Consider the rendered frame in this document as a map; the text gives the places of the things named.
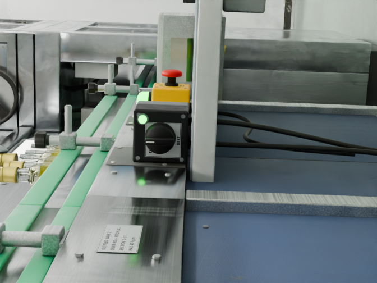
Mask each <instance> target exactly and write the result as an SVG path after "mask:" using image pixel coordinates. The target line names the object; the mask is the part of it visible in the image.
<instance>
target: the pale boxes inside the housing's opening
mask: <svg viewBox="0 0 377 283"><path fill-rule="evenodd" d="M108 65H113V79H114V78H115V77H116V76H117V74H118V65H116V64H110V63H80V62H75V77H79V78H95V79H108ZM97 103H98V102H87V104H86V105H84V106H83V108H82V109H81V125H82V124H83V123H84V121H85V120H86V119H87V118H88V117H89V115H90V114H91V113H92V111H93V110H94V109H95V108H89V107H88V106H92V105H95V104H97Z"/></svg>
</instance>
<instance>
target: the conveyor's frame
mask: <svg viewBox="0 0 377 283"><path fill-rule="evenodd" d="M141 92H152V89H141V91H140V92H139V93H141ZM138 95H139V94H138ZM137 97H138V96H137ZM136 105H137V98H136V99H135V101H134V103H133V105H132V107H131V109H130V111H129V113H128V115H127V117H126V119H125V121H124V123H123V125H122V127H121V129H120V131H119V133H118V135H117V137H116V138H117V139H116V141H115V142H114V144H113V145H112V147H111V149H110V151H109V153H108V154H107V156H106V158H105V160H104V162H103V164H102V166H101V168H100V170H99V172H98V174H97V176H96V178H95V180H94V182H93V184H92V186H91V188H90V190H89V192H88V194H87V196H86V198H85V200H84V202H83V204H82V206H81V207H80V209H79V211H78V213H77V215H76V217H75V219H74V221H73V223H72V225H71V227H70V229H69V231H70V232H69V233H68V235H67V237H66V240H65V241H64V243H63V245H62V247H60V249H59V251H58V253H57V255H56V257H55V259H54V260H53V262H52V264H51V266H50V268H49V270H48V272H47V274H46V276H45V278H44V280H43V282H42V283H182V259H183V234H184V220H185V211H189V202H190V190H186V170H187V163H186V167H185V168H179V167H149V166H119V165H105V164H106V163H107V160H108V158H109V156H110V155H111V152H112V150H113V148H114V147H119V146H121V147H133V125H125V124H126V122H127V120H128V118H129V116H133V115H134V109H135V107H136Z"/></svg>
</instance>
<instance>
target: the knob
mask: <svg viewBox="0 0 377 283"><path fill-rule="evenodd" d="M175 141H176V135H175V132H174V130H173V129H172V127H171V126H169V125H168V124H166V123H163V122H157V123H154V124H152V125H151V126H149V127H148V129H147V131H146V133H145V145H146V146H147V147H148V149H149V150H150V151H151V152H153V153H155V154H164V153H167V152H168V151H169V150H171V149H172V148H173V146H174V144H175Z"/></svg>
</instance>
